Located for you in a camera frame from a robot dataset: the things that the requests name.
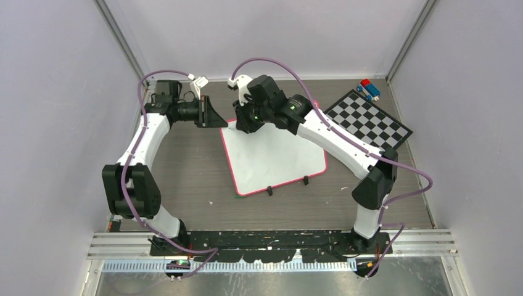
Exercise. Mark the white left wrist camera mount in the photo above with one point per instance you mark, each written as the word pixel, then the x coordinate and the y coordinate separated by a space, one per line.
pixel 196 84

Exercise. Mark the aluminium frame rail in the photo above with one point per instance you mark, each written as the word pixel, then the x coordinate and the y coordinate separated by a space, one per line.
pixel 130 253

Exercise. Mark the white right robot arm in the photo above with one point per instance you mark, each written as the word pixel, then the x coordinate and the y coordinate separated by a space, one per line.
pixel 372 166

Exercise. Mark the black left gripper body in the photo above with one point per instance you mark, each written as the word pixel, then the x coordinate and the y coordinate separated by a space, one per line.
pixel 203 112

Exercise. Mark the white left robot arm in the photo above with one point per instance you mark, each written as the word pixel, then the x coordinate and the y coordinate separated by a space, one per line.
pixel 130 188

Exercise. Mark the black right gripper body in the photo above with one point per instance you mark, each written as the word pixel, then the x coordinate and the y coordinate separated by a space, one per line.
pixel 253 116

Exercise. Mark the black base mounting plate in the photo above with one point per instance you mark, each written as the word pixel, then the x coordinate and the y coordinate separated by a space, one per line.
pixel 314 246

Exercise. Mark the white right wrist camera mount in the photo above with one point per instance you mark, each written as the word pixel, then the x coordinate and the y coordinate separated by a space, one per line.
pixel 240 84

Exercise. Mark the pink-framed whiteboard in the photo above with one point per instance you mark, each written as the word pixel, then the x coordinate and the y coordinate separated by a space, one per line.
pixel 269 158

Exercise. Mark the black white chessboard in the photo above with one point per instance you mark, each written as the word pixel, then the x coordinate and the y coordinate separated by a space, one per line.
pixel 368 122

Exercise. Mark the red blue toy blocks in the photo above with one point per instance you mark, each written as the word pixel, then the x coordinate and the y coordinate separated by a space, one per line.
pixel 371 93

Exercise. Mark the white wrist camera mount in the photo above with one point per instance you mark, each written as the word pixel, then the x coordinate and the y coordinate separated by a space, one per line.
pixel 240 84
pixel 196 84

